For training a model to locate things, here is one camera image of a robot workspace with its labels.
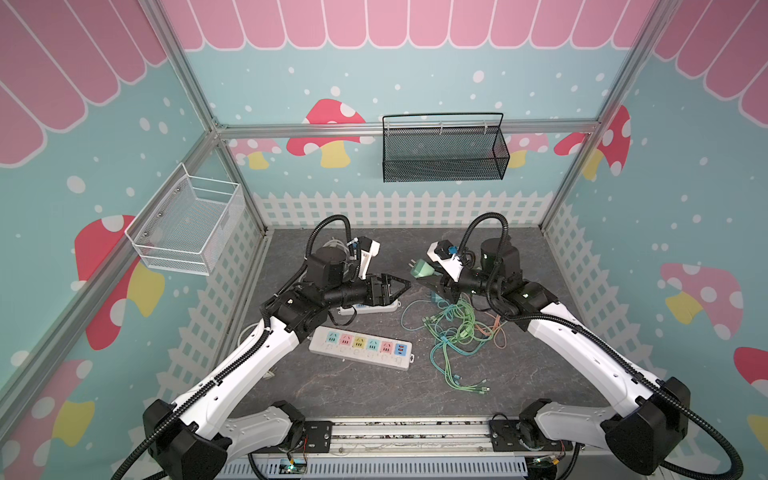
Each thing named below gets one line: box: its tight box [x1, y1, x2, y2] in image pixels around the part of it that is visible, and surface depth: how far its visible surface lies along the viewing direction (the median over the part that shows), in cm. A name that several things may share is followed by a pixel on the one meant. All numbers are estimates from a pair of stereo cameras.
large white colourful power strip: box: [309, 325, 415, 371], surface depth 89 cm
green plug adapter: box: [408, 258, 435, 279], surface depth 71 cm
